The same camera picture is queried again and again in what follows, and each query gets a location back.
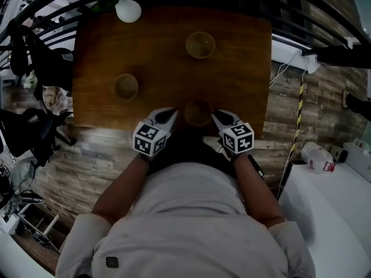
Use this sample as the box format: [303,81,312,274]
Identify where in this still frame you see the white ceramic vase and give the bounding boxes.
[115,0,142,23]

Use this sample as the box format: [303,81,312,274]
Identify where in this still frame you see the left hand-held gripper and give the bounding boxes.
[132,107,178,158]

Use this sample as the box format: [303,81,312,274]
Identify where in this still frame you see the black waist device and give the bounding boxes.
[248,155,264,179]

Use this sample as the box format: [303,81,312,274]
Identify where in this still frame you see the black hanging bag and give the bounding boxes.
[7,19,73,92]

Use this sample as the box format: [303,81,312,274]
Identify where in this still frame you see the white storage box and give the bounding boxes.
[343,139,371,167]

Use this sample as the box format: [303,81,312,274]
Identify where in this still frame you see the beige crumpled cloth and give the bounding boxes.
[43,85,73,115]

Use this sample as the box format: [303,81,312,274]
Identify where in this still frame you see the black office chair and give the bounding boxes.
[0,107,76,167]

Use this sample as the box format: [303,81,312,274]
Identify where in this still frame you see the yellow black striped tape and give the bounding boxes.
[289,79,305,162]

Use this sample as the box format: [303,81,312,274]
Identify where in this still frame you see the person's right forearm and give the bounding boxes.
[231,152,286,228]

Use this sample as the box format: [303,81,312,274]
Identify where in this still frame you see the black curved railing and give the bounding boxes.
[0,0,371,69]

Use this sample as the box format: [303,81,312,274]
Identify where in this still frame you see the person's white shirt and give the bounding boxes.
[56,162,317,278]

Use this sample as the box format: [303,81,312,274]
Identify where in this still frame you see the white cable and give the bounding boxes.
[269,52,299,88]

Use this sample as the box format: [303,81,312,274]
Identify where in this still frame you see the white flower bunch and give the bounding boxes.
[23,72,38,89]

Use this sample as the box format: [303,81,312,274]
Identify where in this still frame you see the dark wooden post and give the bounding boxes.
[315,46,371,68]

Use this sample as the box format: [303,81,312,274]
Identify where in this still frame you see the white wooden rack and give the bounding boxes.
[17,204,60,248]

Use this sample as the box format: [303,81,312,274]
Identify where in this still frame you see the person's left forearm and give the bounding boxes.
[92,153,150,225]

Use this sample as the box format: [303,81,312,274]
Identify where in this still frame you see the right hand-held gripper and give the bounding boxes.
[210,110,255,156]

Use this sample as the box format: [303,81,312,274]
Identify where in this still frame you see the small black white device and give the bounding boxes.
[332,146,348,163]

